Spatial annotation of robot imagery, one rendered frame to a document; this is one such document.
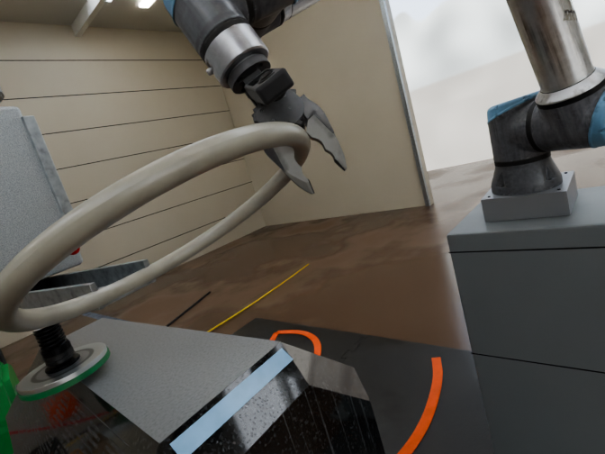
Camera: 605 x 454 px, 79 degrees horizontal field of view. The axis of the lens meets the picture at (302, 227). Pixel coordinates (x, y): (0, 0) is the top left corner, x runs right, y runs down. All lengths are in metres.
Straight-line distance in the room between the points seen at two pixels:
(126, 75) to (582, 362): 6.79
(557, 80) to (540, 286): 0.54
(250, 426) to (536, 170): 1.01
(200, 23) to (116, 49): 6.60
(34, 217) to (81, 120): 5.47
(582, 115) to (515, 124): 0.17
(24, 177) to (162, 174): 0.78
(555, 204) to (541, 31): 0.46
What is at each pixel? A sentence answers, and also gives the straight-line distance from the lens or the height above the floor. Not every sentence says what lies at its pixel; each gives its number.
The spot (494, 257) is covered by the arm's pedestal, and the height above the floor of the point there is 0.77.
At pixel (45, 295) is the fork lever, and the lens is 0.93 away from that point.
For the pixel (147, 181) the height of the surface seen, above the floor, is 1.23.
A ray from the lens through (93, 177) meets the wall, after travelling 6.36.
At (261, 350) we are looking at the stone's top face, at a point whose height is 0.80.
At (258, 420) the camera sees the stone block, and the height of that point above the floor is 0.74.
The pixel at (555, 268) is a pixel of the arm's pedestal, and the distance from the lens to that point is 1.20.
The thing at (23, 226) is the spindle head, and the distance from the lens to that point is 1.09.
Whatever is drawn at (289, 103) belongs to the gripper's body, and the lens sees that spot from 0.56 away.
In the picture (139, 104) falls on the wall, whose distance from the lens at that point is 6.97.
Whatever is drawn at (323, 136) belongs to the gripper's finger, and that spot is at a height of 1.23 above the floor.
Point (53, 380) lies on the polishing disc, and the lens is 1.15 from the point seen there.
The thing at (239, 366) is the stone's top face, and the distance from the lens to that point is 0.89.
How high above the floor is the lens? 1.21
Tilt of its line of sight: 11 degrees down
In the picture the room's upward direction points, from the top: 17 degrees counter-clockwise
